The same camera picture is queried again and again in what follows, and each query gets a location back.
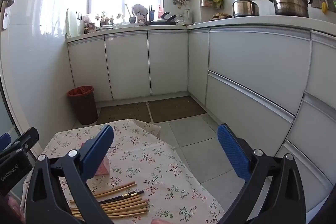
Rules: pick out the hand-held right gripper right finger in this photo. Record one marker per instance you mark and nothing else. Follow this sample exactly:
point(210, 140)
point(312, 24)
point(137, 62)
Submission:
point(232, 153)

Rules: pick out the pink plastic chopstick holder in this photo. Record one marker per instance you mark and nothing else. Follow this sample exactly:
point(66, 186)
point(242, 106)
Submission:
point(103, 169)

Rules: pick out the brown trash bin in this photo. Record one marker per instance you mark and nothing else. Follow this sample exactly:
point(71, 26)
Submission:
point(84, 109)

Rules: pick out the black ladle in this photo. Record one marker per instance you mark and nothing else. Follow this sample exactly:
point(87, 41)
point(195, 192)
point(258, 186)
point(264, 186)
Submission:
point(132, 19)

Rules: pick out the metal wall rack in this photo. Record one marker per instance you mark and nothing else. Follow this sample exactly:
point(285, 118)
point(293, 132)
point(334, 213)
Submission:
point(207, 3)

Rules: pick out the white kitchen countertop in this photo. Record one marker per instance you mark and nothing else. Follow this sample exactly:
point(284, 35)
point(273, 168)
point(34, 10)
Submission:
point(262, 22)

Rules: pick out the red trash bag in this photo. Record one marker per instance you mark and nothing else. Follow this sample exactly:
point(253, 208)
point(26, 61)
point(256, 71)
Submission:
point(78, 91)

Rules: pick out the clear plastic pitcher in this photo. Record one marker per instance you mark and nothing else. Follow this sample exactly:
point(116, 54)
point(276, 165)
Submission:
point(187, 17)

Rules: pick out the brown floor mat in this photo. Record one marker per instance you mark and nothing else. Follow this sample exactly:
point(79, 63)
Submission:
point(123, 112)
point(176, 108)

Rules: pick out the person's left hand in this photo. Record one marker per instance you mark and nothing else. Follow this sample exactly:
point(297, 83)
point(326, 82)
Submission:
point(13, 205)

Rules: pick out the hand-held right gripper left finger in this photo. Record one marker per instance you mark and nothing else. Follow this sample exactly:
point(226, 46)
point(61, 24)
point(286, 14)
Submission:
point(97, 153)

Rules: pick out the pink bottle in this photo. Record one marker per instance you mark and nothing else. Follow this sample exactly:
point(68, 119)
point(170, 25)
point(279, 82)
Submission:
point(159, 12)

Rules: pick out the light green cutting board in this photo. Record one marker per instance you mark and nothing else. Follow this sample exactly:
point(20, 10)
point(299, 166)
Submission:
point(71, 26)

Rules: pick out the white cabinet door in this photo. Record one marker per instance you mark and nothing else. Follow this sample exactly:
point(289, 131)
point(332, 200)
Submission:
point(168, 61)
point(127, 64)
point(198, 66)
point(89, 69)

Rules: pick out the stainless steel kettle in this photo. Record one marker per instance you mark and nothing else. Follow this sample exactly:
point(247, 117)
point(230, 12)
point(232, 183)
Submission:
point(245, 7)

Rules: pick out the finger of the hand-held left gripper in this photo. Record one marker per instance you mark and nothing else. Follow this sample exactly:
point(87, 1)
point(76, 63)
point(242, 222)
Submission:
point(4, 141)
point(27, 136)

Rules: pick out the dark blue utensil cup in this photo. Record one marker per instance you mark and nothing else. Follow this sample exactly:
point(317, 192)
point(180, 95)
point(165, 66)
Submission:
point(152, 15)

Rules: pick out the black frying pan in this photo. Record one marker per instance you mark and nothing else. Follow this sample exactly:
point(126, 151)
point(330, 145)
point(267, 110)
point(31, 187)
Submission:
point(162, 22)

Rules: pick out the woven trivet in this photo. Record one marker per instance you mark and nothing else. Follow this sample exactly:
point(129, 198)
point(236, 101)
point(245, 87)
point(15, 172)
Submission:
point(221, 16)

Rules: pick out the pile of bamboo chopsticks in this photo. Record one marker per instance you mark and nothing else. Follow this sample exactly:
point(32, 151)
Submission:
point(126, 210)

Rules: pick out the grey cloth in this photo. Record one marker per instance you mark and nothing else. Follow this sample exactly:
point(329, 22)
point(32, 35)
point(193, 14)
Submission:
point(139, 9)

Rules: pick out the yellow packet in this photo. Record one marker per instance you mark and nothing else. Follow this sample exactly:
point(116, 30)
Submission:
point(218, 0)

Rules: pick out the floral tablecloth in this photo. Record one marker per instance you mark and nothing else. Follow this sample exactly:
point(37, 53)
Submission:
point(147, 161)

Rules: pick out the white cabinet drawer front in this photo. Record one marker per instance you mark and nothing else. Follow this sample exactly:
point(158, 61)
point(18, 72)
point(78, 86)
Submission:
point(257, 64)
point(241, 113)
point(302, 182)
point(315, 140)
point(323, 66)

